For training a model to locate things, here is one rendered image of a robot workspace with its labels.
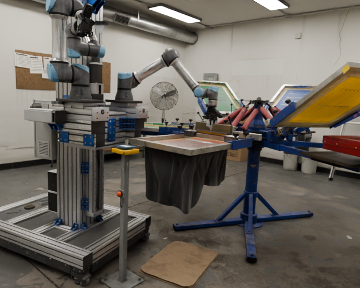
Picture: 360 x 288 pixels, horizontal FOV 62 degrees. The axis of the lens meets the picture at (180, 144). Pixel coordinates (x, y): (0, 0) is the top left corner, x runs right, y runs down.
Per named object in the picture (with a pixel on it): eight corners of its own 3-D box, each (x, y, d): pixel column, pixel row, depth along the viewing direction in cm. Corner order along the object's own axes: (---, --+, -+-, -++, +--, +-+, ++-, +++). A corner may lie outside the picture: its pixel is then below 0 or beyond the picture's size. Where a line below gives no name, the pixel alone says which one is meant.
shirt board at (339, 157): (396, 176, 196) (398, 164, 195) (350, 178, 183) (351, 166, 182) (271, 143, 321) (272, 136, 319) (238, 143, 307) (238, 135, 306)
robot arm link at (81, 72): (92, 85, 204) (92, 64, 202) (72, 83, 196) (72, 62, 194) (86, 85, 214) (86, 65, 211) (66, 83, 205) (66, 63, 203)
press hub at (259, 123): (256, 233, 300) (268, 97, 280) (223, 222, 325) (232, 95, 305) (272, 222, 330) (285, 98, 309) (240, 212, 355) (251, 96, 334)
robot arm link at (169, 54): (168, 42, 232) (207, 91, 231) (171, 44, 243) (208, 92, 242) (156, 52, 235) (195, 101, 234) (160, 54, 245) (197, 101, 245)
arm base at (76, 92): (63, 98, 203) (63, 83, 202) (80, 99, 217) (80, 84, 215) (80, 99, 197) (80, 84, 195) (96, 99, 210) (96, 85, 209)
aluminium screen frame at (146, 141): (190, 155, 185) (190, 150, 185) (128, 143, 223) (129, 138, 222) (251, 144, 244) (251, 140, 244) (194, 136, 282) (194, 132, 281)
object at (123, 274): (119, 295, 198) (123, 152, 183) (100, 280, 212) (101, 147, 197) (144, 280, 214) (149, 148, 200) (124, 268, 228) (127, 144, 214)
